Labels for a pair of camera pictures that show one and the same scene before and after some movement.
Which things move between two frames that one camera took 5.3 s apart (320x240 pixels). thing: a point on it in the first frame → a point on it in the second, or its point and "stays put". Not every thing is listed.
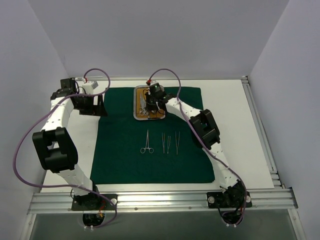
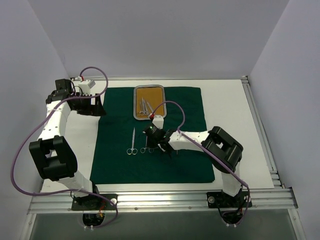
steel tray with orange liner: x=140 y=111 stays put
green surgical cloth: x=128 y=151 stays put
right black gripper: x=152 y=103 → x=152 y=142
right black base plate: x=231 y=200 stays put
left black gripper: x=94 y=105 stays put
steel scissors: x=142 y=110 → x=132 y=150
